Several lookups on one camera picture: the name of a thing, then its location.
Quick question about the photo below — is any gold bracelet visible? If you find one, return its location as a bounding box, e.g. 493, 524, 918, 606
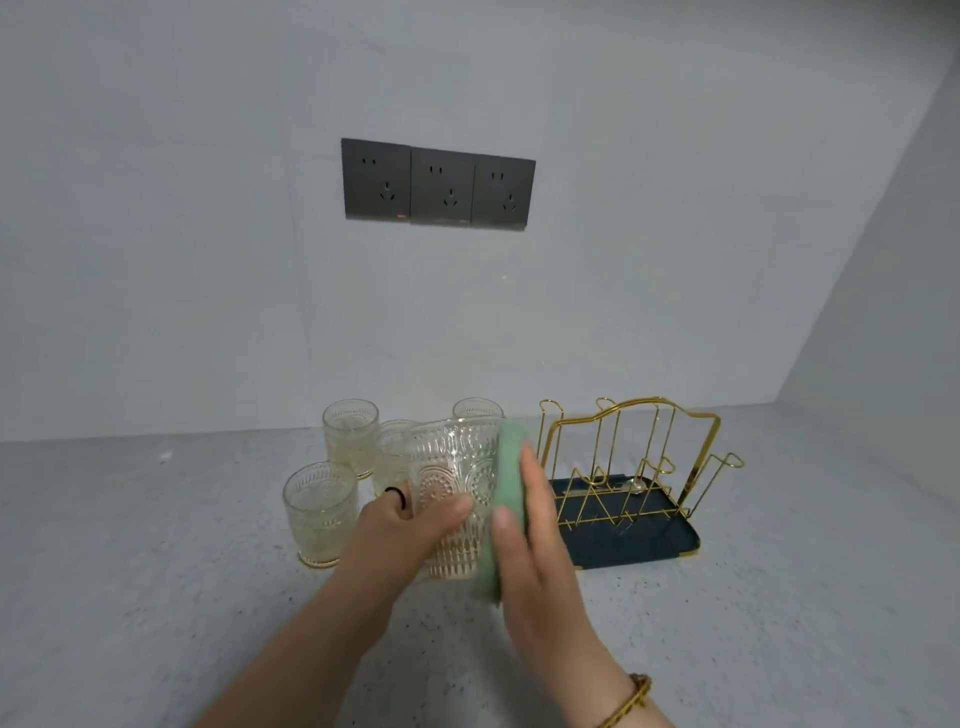
596, 672, 652, 728

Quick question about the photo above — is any person's left forearm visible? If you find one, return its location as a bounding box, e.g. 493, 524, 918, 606
194, 592, 391, 728

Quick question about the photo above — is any grey wall socket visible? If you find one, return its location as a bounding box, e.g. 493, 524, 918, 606
409, 146, 476, 228
341, 137, 413, 224
471, 154, 538, 232

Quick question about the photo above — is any person's right hand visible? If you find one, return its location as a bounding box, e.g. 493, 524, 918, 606
491, 442, 628, 710

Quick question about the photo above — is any green cloth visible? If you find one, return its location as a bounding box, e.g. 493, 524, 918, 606
468, 418, 535, 605

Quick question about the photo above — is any single embossed clear glass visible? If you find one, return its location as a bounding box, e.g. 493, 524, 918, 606
401, 417, 505, 583

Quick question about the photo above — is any person's right forearm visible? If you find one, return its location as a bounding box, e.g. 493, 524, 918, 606
603, 686, 676, 728

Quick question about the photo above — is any cluster of embossed glasses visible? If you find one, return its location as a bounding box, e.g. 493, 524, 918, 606
282, 397, 505, 570

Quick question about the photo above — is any person's left hand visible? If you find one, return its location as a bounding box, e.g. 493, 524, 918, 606
328, 483, 476, 655

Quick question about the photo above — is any gold wire cup rack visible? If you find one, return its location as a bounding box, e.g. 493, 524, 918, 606
536, 396, 746, 573

